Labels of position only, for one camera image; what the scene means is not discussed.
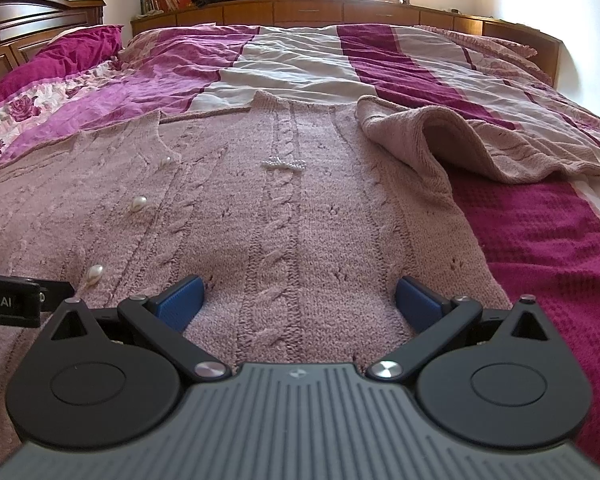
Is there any magenta striped bedspread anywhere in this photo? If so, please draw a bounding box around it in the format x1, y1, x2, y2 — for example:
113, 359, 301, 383
0, 23, 600, 470

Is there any dark wooden headboard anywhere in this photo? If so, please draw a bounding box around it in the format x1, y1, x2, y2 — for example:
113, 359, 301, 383
0, 0, 106, 80

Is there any long wooden drawer cabinet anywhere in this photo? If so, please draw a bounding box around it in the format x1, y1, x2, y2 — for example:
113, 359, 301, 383
131, 0, 562, 82

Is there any pink knitted cardigan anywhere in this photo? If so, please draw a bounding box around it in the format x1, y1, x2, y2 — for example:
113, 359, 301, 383
0, 92, 600, 463

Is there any magenta pillow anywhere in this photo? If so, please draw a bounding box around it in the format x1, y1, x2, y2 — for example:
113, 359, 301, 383
0, 24, 123, 104

